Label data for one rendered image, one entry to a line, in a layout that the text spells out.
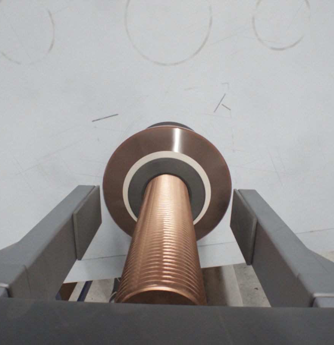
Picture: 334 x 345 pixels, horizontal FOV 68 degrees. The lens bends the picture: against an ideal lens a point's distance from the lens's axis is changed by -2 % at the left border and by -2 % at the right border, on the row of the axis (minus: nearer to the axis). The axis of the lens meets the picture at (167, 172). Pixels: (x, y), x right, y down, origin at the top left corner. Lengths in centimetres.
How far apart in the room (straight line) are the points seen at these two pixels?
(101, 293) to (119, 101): 208
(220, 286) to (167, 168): 37
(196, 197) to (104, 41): 18
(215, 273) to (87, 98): 40
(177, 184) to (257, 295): 217
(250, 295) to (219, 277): 177
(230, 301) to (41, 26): 47
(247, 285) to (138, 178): 208
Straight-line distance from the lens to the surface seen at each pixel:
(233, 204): 16
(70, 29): 29
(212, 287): 51
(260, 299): 235
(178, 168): 17
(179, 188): 15
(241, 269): 212
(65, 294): 128
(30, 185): 32
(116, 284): 55
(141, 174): 17
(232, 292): 51
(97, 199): 16
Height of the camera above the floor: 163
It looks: 73 degrees down
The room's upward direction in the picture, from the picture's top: 176 degrees counter-clockwise
